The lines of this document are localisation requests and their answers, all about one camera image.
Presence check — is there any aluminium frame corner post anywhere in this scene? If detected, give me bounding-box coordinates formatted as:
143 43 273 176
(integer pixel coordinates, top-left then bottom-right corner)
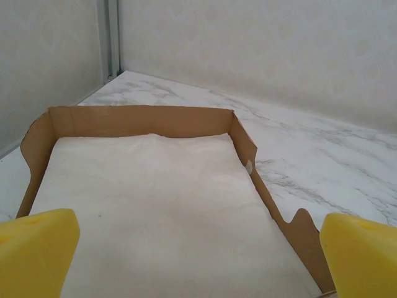
96 0 122 86

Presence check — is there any brown cardboard tray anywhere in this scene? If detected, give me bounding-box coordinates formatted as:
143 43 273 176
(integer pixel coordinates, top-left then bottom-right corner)
15 105 339 298

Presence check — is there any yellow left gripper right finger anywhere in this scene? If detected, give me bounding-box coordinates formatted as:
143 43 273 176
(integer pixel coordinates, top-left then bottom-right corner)
319 212 397 298

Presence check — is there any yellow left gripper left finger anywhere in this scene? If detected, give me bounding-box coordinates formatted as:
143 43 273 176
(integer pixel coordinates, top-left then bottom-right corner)
0 208 81 298

